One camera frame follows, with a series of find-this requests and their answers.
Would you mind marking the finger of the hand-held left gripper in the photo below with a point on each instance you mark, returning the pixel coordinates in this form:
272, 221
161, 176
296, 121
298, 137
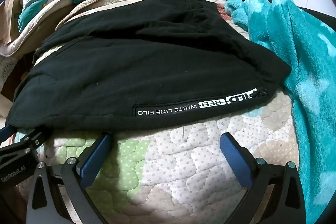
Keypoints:
6, 133
32, 140

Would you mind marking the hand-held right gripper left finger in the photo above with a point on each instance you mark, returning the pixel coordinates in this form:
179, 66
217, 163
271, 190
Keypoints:
95, 155

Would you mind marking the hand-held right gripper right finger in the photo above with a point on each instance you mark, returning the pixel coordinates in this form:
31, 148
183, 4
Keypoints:
233, 158

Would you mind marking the black pants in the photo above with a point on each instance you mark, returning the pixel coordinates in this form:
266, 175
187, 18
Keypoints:
131, 69

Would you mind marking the quilted dotted bed cover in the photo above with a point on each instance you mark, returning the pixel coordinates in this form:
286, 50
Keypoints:
183, 161

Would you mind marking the beige cushion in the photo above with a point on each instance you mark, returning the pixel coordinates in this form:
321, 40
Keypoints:
34, 27

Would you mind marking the teal fleece blanket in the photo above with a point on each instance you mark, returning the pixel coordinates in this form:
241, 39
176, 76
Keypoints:
302, 69

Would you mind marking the teal cloth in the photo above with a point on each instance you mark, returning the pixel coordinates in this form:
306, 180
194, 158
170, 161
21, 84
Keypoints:
26, 16

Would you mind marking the cardboard box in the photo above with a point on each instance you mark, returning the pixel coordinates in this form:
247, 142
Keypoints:
9, 11

